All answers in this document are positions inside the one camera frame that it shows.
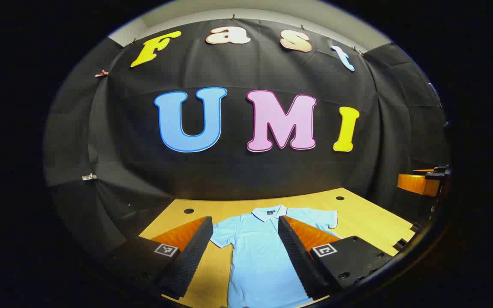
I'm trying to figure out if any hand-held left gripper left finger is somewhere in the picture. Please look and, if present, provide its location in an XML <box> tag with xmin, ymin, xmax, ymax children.
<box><xmin>105</xmin><ymin>216</ymin><xmax>214</xmax><ymax>300</ymax></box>

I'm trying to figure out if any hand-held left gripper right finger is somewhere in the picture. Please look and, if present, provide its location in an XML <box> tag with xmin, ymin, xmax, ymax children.
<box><xmin>277</xmin><ymin>215</ymin><xmax>395</xmax><ymax>300</ymax></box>

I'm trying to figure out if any light blue T-shirt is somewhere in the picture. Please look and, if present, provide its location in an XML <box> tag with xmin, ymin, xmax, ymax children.
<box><xmin>209</xmin><ymin>204</ymin><xmax>342</xmax><ymax>308</ymax></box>

